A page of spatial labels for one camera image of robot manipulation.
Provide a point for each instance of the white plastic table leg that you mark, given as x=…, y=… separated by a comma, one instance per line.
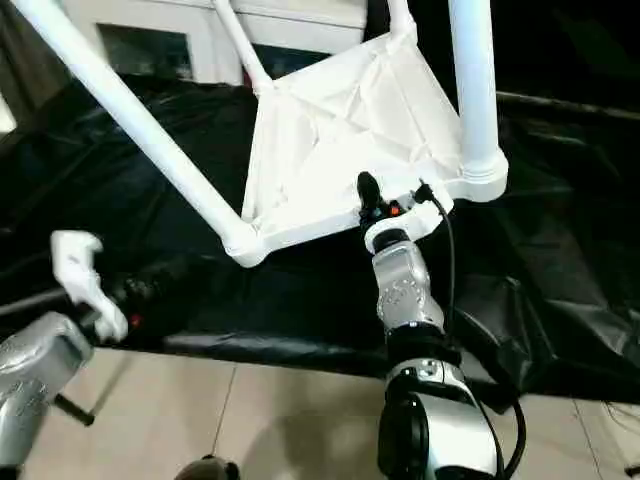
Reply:
x=402, y=20
x=245, y=50
x=125, y=110
x=472, y=75

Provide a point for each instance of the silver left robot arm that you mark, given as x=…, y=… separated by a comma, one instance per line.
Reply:
x=30, y=380

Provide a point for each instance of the black work mat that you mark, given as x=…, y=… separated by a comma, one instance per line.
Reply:
x=150, y=200

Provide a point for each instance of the dark rounded robot part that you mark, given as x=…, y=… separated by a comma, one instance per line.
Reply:
x=207, y=469

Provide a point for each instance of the grey metal rod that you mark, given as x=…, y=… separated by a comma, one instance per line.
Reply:
x=570, y=106

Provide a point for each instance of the white sideboard with glass doors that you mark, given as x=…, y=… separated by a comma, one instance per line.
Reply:
x=210, y=30

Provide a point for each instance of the black backdrop cloth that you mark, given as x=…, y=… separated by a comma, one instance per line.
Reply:
x=560, y=45

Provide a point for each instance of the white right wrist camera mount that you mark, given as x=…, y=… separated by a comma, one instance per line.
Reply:
x=425, y=220

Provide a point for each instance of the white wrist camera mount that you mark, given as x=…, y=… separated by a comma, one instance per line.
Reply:
x=80, y=270
x=425, y=220

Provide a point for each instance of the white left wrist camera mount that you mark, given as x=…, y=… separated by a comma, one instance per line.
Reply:
x=80, y=270

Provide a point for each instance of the dark metal work table frame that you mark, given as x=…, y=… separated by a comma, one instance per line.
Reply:
x=75, y=410

